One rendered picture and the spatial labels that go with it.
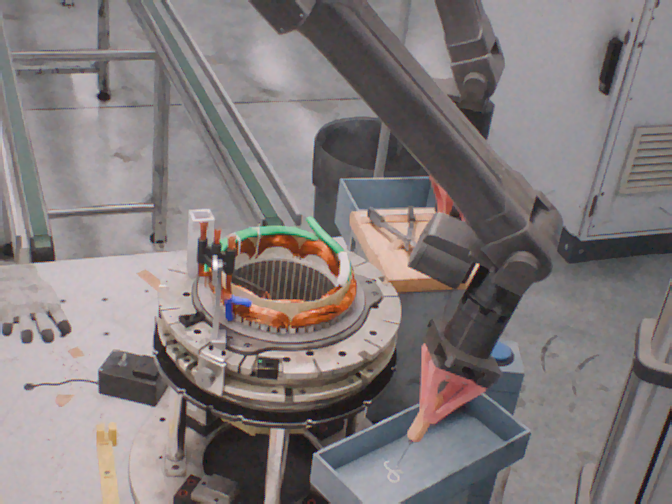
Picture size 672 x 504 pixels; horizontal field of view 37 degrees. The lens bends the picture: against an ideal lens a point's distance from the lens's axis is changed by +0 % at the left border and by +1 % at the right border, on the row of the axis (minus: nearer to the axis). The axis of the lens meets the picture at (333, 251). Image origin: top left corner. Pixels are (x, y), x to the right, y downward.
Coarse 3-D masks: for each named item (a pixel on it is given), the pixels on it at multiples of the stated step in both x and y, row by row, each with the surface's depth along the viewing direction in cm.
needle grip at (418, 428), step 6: (438, 396) 113; (438, 402) 112; (420, 408) 114; (420, 414) 113; (414, 420) 114; (420, 420) 113; (414, 426) 113; (420, 426) 113; (426, 426) 113; (408, 432) 114; (414, 432) 113; (420, 432) 113; (414, 438) 113; (420, 438) 114
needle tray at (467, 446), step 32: (448, 416) 126; (480, 416) 126; (512, 416) 121; (352, 448) 116; (384, 448) 120; (416, 448) 121; (448, 448) 121; (480, 448) 122; (512, 448) 119; (320, 480) 112; (352, 480) 115; (384, 480) 115; (416, 480) 116; (448, 480) 112; (480, 480) 117
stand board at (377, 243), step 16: (352, 224) 160; (368, 224) 157; (400, 224) 158; (416, 224) 159; (368, 240) 153; (384, 240) 153; (416, 240) 155; (368, 256) 152; (384, 256) 149; (400, 256) 150; (384, 272) 146; (400, 272) 146; (416, 272) 147; (400, 288) 145; (416, 288) 146; (432, 288) 147; (448, 288) 148; (464, 288) 149
